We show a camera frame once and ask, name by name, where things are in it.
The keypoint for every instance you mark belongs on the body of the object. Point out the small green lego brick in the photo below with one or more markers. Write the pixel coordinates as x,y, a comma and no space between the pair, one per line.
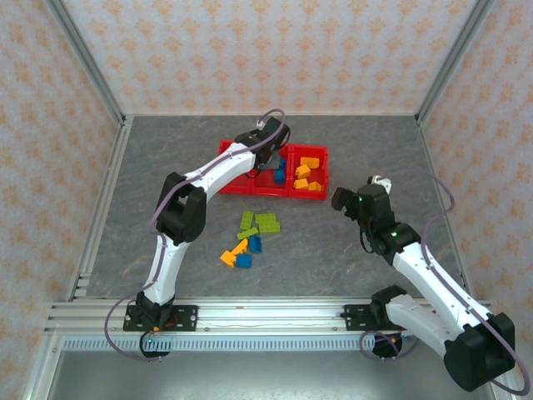
247,219

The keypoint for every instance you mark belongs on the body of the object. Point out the aluminium table side rail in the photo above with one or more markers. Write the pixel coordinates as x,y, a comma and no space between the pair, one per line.
102,200
436,166

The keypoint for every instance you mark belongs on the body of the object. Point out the left arm white wrist camera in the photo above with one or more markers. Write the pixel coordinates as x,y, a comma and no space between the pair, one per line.
260,123

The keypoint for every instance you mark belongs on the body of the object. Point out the right arm white wrist camera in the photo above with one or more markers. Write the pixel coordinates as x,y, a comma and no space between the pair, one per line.
382,182

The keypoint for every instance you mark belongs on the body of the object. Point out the aluminium corner post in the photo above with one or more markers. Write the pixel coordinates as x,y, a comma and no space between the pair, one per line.
456,58
87,66

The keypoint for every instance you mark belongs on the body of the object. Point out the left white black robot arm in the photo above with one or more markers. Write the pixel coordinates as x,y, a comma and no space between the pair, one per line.
166,258

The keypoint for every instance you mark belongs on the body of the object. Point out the narrow green lego brick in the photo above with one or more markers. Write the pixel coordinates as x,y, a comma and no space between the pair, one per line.
247,233

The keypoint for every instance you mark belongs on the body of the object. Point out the large green lego brick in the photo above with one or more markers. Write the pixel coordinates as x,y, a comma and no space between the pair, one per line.
267,223

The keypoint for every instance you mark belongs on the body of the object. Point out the arm white wrist camera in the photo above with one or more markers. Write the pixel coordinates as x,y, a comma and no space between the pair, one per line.
382,182
260,123

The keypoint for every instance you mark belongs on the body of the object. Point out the narrow orange lego brick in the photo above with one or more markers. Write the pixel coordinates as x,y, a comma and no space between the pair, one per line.
240,248

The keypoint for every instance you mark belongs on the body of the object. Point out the blue lego brick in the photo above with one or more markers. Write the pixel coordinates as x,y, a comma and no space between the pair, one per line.
283,163
244,261
280,176
255,244

